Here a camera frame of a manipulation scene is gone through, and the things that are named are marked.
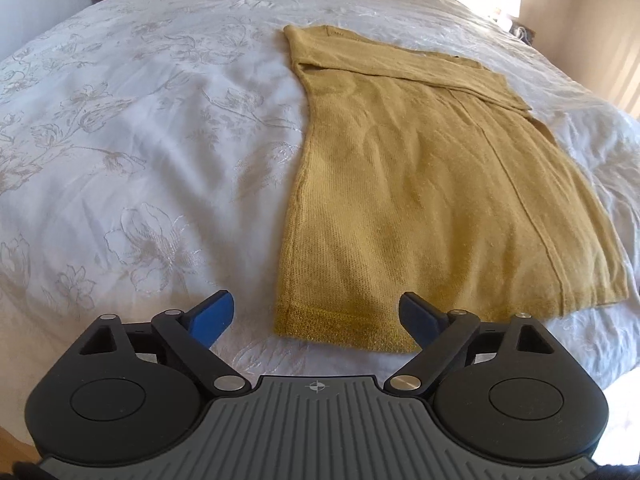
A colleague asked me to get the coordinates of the white floral bedspread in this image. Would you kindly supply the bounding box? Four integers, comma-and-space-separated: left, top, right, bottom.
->
0, 0, 640, 442

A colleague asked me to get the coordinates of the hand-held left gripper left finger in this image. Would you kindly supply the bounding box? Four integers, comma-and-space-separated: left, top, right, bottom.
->
80, 290, 253, 395

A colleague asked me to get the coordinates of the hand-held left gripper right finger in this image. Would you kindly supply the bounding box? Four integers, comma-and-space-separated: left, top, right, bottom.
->
384, 291, 553, 394

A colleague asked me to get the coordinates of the yellow knit sweater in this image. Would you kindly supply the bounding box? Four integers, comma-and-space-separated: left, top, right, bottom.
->
272, 24, 630, 356

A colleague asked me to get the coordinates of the beige curtain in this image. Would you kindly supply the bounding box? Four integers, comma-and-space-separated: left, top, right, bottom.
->
592, 25, 640, 122

